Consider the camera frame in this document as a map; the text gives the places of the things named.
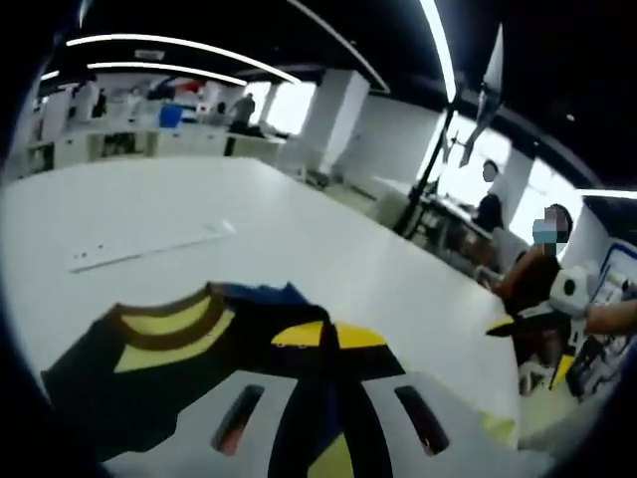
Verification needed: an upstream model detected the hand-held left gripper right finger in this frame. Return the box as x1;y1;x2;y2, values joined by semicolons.
333;322;499;478

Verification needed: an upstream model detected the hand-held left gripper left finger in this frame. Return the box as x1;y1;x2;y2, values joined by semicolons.
168;321;333;478

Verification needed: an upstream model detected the yellow blue grey garment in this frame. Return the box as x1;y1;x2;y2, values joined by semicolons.
40;281;519;478

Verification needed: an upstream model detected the blue framed white board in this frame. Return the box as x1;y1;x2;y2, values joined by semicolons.
594;238;637;305

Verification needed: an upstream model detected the black tripod stand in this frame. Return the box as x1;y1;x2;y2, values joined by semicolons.
392;89;462;238

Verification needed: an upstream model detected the white table slot strip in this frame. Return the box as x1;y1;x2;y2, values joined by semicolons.
68;220;236;274

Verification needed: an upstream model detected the hanging grey fixture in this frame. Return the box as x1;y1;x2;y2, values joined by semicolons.
460;22;504;168

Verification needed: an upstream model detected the white cabinet row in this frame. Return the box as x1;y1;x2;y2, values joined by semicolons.
24;126;290;168

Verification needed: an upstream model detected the white square pillar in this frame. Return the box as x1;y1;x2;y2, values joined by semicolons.
306;69;372;173

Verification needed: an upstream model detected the blue storage box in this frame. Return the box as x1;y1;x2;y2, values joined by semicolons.
157;103;182;129

